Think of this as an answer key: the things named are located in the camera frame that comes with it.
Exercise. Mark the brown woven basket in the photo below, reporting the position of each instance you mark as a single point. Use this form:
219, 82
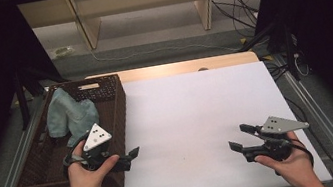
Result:
116, 111

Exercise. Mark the blue-grey cloth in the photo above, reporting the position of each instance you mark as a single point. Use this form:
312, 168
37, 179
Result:
67, 117

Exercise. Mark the person's left hand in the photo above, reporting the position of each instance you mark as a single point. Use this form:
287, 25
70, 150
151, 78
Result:
82, 184

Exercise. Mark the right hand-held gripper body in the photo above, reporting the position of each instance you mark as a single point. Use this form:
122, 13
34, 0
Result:
277, 126

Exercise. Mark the black tripod stand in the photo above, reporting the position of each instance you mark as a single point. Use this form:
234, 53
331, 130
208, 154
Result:
22, 96
288, 50

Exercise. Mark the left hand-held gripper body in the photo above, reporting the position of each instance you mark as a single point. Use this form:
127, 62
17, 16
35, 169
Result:
95, 137

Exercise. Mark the white table sheet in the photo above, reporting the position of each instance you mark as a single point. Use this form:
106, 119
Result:
191, 113

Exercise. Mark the person's right hand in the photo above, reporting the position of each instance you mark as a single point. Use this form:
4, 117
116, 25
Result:
296, 167

